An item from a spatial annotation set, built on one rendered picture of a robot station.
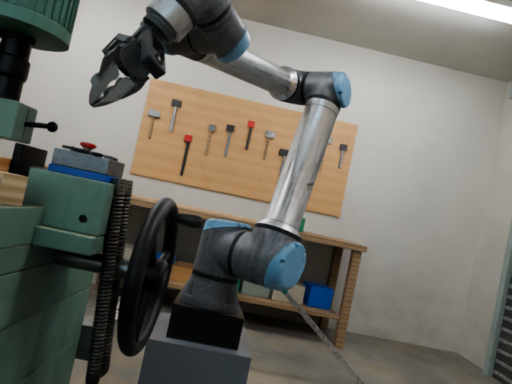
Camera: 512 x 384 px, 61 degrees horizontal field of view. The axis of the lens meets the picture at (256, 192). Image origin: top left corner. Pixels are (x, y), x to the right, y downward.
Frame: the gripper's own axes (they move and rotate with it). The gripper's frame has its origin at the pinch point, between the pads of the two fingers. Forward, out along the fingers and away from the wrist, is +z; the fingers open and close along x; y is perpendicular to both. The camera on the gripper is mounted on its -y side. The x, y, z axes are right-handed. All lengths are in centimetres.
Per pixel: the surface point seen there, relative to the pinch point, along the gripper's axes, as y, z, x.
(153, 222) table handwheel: -25.7, 10.1, -10.2
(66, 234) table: -19.5, 20.1, -3.3
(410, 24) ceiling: 147, -229, -200
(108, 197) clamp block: -18.5, 11.7, -5.1
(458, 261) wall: 80, -127, -391
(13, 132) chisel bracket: 1.2, 14.1, 6.6
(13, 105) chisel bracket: 2.8, 10.4, 9.3
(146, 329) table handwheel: -21.3, 27.4, -28.5
